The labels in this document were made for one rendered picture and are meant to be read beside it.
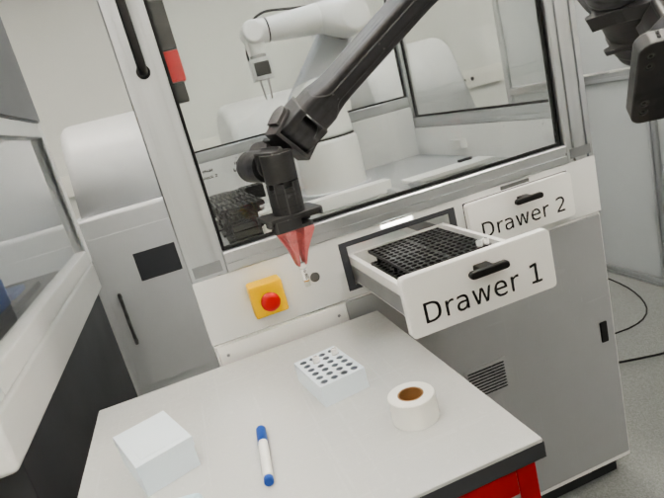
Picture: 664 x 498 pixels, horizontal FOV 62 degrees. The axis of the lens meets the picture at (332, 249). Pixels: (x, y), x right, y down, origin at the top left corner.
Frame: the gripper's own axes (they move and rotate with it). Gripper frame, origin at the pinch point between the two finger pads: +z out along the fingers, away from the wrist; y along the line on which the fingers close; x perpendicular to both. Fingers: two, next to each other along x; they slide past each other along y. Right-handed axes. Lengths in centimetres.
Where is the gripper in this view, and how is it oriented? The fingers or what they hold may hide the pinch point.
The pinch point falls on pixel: (300, 260)
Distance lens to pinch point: 97.8
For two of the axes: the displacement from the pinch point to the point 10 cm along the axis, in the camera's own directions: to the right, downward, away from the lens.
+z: 2.0, 9.4, 2.9
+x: 4.4, 1.7, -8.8
